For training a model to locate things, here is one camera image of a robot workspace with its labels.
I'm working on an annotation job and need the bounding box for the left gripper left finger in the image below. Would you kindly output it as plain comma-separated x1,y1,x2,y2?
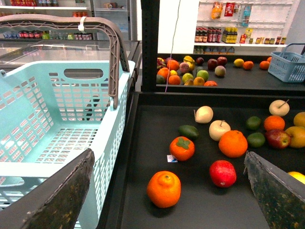
0,149,95,229

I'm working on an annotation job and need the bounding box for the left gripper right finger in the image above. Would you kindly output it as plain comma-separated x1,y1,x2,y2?
244,151,305,229

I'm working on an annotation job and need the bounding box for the yellow lemon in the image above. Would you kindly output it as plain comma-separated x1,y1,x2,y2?
288,171,305,184

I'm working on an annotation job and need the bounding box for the light blue shopping basket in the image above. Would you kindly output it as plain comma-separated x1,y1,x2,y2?
0,61,135,229

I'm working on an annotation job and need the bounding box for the grey basket handle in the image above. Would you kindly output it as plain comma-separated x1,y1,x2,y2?
0,14,130,110

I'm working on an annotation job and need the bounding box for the far lemon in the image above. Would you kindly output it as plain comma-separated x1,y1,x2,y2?
234,58,244,68

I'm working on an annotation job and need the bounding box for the white sauce bottle shelf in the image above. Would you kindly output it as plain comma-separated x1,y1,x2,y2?
192,0,300,55

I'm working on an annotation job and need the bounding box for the yellow orange apple front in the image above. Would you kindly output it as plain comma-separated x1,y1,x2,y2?
285,126,305,148

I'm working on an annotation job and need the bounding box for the yellow orange apple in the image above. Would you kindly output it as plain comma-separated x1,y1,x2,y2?
293,112,305,127
285,126,305,148

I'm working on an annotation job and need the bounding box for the green lime lower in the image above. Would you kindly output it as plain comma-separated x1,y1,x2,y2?
247,132,265,148

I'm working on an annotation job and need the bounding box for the green lime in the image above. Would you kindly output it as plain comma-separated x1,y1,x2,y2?
245,116,261,131
247,132,265,148

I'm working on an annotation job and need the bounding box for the red pomegranate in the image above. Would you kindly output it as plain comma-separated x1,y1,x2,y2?
209,160,237,188

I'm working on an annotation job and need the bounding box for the large round orange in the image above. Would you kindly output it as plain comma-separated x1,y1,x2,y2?
218,130,248,158

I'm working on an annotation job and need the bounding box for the small orange tangerine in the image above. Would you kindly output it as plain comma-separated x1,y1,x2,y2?
264,115,285,131

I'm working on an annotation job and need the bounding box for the green lime upper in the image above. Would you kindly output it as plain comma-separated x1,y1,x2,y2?
245,116,261,131

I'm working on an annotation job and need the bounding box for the yellow orange apple back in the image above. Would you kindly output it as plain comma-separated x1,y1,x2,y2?
293,112,305,127

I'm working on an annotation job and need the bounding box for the white pear with stem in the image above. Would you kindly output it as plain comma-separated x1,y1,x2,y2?
269,100,290,117

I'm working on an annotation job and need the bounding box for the white pear middle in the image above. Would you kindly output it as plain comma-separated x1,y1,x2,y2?
209,120,231,141

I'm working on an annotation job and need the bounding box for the large bumpy orange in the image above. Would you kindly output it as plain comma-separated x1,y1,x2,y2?
147,171,181,208

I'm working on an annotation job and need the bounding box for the orange persimmon with leaf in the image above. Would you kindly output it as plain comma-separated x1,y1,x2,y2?
169,136,195,161

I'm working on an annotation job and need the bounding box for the dark green avocado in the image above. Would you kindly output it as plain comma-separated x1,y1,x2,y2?
178,125,199,140

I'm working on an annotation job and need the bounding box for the white pear left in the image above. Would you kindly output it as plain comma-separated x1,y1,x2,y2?
194,106,214,124

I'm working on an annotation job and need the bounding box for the white price tag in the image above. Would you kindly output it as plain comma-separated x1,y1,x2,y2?
167,155,178,163

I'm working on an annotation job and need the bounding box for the small blue basket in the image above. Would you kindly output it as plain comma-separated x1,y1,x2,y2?
268,43,305,83

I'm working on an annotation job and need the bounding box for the far peach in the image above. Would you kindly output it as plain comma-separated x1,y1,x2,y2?
214,65,226,77

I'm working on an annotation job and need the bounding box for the far green apple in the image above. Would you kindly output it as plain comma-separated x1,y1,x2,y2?
196,70,209,82

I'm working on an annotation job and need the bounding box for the far dark red apple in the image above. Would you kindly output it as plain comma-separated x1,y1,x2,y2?
207,59,218,70

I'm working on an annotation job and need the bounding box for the glass top freezer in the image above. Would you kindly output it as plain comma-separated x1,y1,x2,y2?
0,39,141,72

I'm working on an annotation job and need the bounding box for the white zip tie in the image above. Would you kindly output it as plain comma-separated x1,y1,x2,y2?
78,16,86,34

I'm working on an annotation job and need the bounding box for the white hanging cable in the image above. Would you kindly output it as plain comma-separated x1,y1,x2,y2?
164,0,183,93

